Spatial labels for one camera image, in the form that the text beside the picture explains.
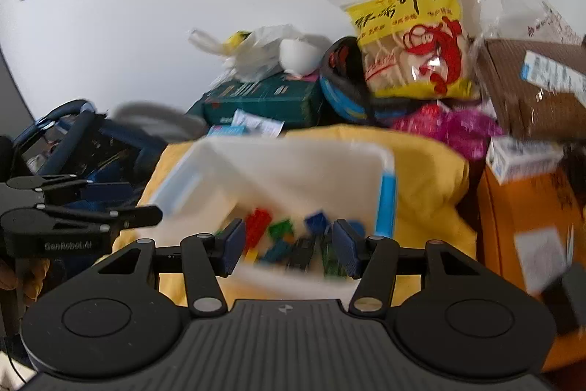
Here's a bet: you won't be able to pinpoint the yellow brick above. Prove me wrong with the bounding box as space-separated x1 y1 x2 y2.
244 248 258 263

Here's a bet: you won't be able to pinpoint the orange long box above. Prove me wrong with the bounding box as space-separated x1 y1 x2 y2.
477 169 585 371

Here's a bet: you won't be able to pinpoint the green lego brick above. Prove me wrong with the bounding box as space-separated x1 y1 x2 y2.
267 218 294 241

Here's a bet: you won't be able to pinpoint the black toy car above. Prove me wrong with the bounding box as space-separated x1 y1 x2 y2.
287 237 315 271

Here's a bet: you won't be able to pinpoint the white ball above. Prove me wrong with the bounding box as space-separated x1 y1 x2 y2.
279 39 324 76

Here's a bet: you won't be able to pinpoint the white plastic bag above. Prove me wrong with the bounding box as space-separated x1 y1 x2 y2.
189 24 332 86

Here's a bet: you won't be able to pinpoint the magenta bag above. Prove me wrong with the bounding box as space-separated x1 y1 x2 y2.
391 102 504 162

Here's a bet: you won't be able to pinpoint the dark green box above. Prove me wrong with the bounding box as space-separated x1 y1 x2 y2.
187 73 324 129

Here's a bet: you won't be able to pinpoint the yellow snack bag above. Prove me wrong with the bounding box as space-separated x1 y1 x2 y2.
330 0 476 100

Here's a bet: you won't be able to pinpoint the blue black headphones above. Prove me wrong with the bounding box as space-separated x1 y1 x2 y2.
319 34 431 125

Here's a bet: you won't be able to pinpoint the red transparent long brick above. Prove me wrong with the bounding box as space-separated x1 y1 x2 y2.
243 209 272 253

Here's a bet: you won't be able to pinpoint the brown paper package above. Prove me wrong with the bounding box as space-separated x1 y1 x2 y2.
476 39 585 142

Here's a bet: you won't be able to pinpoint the blue round block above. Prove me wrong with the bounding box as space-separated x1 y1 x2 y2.
349 220 367 238

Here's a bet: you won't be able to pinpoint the white plastic bin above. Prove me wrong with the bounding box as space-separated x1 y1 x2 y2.
143 135 397 303

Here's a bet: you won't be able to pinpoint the yellow cloth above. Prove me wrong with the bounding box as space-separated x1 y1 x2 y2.
111 123 480 307

